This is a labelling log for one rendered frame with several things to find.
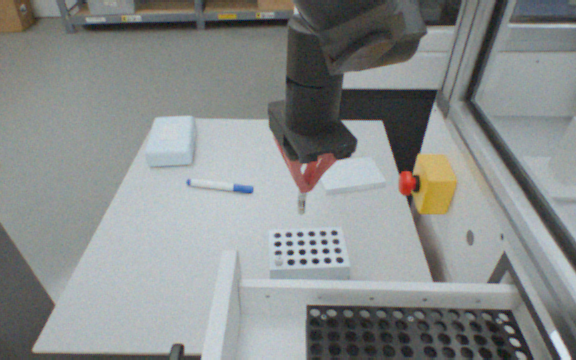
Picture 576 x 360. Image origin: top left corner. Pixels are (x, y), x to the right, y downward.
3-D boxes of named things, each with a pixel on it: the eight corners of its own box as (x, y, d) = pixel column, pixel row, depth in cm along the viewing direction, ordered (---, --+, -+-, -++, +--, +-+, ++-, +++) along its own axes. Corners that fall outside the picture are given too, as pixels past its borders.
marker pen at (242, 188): (186, 187, 80) (185, 181, 79) (189, 182, 81) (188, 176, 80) (252, 195, 78) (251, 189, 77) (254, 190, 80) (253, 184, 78)
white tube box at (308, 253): (270, 285, 62) (269, 269, 60) (269, 244, 68) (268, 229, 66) (348, 281, 63) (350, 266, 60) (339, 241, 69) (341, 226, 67)
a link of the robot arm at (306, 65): (277, 3, 35) (307, 26, 32) (343, -5, 38) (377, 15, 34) (276, 75, 40) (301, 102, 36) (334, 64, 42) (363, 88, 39)
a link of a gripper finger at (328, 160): (314, 162, 53) (321, 101, 47) (338, 197, 48) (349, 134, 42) (267, 173, 51) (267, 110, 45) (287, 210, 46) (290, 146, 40)
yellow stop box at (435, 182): (414, 215, 63) (424, 180, 58) (404, 186, 68) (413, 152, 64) (446, 215, 63) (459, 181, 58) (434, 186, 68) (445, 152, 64)
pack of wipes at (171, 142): (192, 166, 86) (189, 149, 83) (147, 169, 85) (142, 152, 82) (197, 129, 97) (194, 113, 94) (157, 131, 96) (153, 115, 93)
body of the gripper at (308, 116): (316, 107, 48) (322, 48, 43) (357, 156, 41) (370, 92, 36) (266, 116, 46) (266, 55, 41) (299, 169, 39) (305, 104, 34)
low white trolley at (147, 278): (152, 494, 103) (30, 351, 54) (199, 291, 150) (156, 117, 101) (376, 501, 102) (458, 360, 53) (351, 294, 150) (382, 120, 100)
